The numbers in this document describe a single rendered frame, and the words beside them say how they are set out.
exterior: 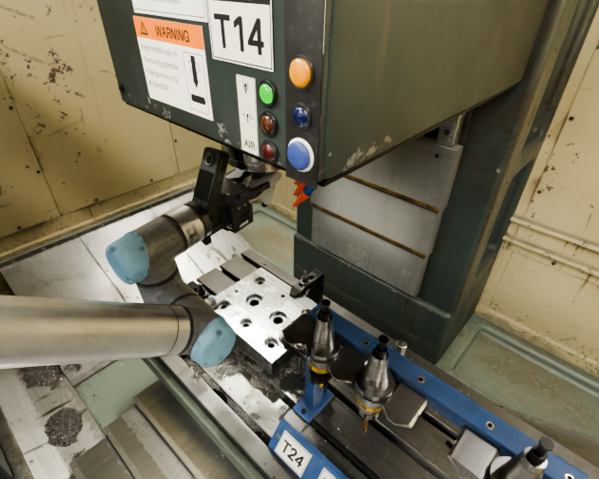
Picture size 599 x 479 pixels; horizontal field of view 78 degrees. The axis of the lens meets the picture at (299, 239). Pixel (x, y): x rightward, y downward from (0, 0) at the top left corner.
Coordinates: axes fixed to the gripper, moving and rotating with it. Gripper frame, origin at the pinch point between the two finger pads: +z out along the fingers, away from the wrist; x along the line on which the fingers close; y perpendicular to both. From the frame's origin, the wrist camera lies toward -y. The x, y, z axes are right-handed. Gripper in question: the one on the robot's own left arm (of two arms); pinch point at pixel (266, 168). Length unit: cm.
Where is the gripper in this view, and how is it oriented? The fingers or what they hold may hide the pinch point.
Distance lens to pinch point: 80.6
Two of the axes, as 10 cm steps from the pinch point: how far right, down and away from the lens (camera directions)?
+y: 0.3, 7.9, 6.2
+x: 7.9, 3.6, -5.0
